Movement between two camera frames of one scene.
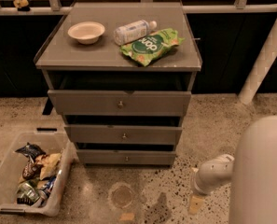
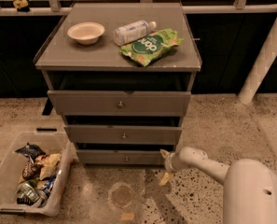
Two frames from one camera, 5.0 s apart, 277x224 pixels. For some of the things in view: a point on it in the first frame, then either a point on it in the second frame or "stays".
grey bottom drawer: x=126 y=157 stays
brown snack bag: x=32 y=171 stays
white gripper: x=198 y=188 to x=170 y=164
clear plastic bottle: x=132 y=31 stays
